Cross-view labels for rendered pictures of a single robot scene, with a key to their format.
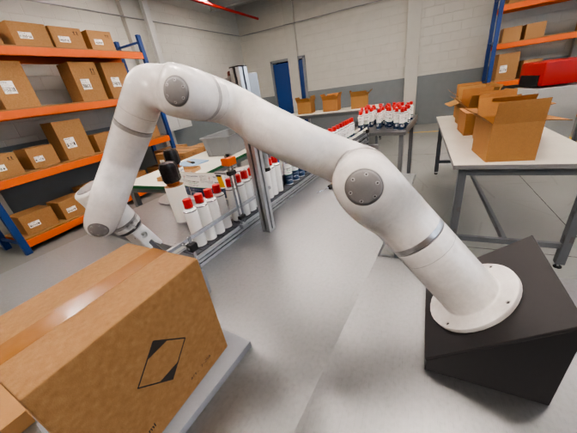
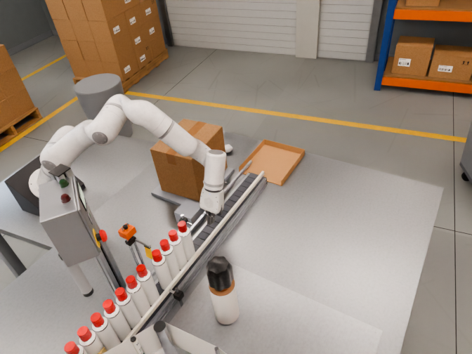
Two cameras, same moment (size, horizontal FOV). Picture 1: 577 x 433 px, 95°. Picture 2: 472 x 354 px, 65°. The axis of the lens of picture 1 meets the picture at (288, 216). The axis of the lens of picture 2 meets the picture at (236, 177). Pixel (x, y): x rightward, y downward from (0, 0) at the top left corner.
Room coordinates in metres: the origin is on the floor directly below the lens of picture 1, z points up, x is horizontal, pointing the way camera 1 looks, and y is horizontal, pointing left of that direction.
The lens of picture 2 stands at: (1.95, 0.61, 2.12)
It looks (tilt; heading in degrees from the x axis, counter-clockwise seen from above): 40 degrees down; 180
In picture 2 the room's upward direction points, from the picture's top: 6 degrees counter-clockwise
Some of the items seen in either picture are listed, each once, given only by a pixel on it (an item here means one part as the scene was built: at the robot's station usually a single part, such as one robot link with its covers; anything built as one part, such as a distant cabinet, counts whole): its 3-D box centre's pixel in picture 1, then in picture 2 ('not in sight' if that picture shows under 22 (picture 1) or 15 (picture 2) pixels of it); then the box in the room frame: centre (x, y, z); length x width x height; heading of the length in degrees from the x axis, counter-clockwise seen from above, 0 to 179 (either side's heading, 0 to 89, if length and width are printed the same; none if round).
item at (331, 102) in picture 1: (331, 101); not in sight; (6.49, -1.36, 0.96); 0.44 x 0.44 x 0.37; 60
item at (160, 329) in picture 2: not in sight; (166, 341); (1.36, 0.32, 0.97); 0.05 x 0.05 x 0.19
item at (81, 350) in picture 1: (122, 344); (191, 159); (0.40, 0.38, 0.99); 0.30 x 0.24 x 0.27; 149
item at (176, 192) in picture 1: (176, 192); (223, 291); (1.23, 0.52, 1.03); 0.09 x 0.09 x 0.30
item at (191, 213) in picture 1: (194, 222); (185, 241); (0.95, 0.37, 0.98); 0.05 x 0.05 x 0.20
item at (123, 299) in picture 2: (247, 191); (128, 307); (1.23, 0.18, 0.98); 0.05 x 0.05 x 0.20
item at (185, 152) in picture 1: (184, 164); not in sight; (5.23, 1.87, 0.32); 1.20 x 0.83 x 0.64; 62
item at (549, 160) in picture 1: (482, 169); not in sight; (2.50, -2.03, 0.39); 2.20 x 0.80 x 0.78; 153
